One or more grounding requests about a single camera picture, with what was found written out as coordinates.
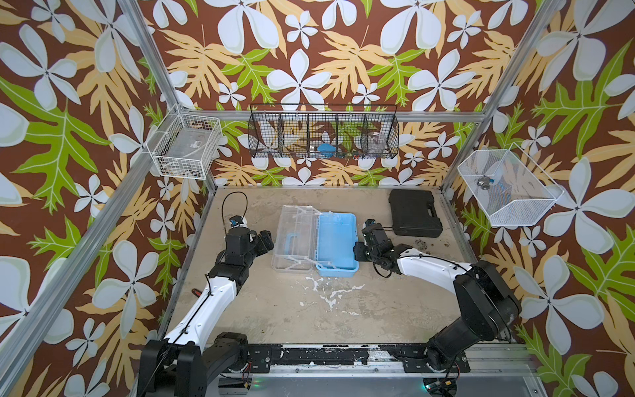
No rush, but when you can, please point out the black plastic tool case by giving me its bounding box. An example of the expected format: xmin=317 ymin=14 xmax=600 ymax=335
xmin=389 ymin=190 xmax=443 ymax=238

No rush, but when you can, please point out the white wire basket left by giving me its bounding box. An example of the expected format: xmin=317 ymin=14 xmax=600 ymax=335
xmin=147 ymin=108 xmax=224 ymax=180

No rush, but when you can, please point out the small metal item in basket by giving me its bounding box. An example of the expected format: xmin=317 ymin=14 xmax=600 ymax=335
xmin=477 ymin=175 xmax=493 ymax=190

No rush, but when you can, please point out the black wire mesh basket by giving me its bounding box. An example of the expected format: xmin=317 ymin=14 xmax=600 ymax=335
xmin=247 ymin=104 xmax=400 ymax=160

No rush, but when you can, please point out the white mesh basket right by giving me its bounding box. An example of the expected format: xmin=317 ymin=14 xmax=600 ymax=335
xmin=458 ymin=144 xmax=565 ymax=228

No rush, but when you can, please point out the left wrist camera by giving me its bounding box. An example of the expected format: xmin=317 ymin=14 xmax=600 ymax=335
xmin=229 ymin=215 xmax=247 ymax=228

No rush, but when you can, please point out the blue item in black basket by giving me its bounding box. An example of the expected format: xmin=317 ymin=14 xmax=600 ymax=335
xmin=317 ymin=143 xmax=337 ymax=159

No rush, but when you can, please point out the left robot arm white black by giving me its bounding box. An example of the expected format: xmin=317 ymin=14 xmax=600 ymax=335
xmin=136 ymin=227 xmax=275 ymax=396

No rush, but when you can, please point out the blue clear plastic toolbox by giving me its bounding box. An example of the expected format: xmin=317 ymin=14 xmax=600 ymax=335
xmin=272 ymin=205 xmax=359 ymax=278

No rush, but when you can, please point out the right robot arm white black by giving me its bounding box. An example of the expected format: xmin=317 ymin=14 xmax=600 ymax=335
xmin=353 ymin=219 xmax=521 ymax=372

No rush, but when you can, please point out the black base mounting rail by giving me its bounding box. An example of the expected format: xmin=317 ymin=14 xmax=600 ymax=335
xmin=204 ymin=343 xmax=471 ymax=374

